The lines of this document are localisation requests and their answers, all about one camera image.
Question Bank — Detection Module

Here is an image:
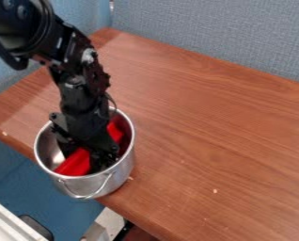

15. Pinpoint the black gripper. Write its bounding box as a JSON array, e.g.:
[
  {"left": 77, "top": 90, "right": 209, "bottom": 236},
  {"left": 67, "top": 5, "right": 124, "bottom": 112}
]
[{"left": 49, "top": 67, "right": 117, "bottom": 173}]

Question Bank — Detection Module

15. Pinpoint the red plastic block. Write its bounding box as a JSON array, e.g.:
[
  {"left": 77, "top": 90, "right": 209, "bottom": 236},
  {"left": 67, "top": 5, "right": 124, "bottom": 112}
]
[{"left": 53, "top": 120, "right": 124, "bottom": 176}]

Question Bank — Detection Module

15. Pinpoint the metal pot with handle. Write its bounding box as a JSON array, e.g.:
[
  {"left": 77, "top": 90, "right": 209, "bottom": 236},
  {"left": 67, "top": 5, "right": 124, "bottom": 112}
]
[{"left": 33, "top": 109, "right": 136, "bottom": 200}]

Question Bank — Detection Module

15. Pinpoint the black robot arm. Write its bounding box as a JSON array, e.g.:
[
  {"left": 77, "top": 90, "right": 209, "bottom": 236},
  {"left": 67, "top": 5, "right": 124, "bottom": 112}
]
[{"left": 0, "top": 0, "right": 119, "bottom": 172}]

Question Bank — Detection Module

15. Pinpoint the black object under table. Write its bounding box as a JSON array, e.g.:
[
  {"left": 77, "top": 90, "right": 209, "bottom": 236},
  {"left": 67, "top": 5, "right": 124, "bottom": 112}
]
[{"left": 19, "top": 215, "right": 53, "bottom": 241}]

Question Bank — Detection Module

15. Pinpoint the white appliance at bottom left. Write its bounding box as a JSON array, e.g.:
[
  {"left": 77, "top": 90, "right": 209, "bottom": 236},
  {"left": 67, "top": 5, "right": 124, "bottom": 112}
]
[{"left": 0, "top": 204, "right": 43, "bottom": 241}]

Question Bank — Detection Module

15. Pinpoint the grey metal table frame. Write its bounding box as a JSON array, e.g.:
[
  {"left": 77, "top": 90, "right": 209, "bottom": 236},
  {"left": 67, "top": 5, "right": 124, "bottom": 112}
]
[{"left": 79, "top": 208, "right": 133, "bottom": 241}]

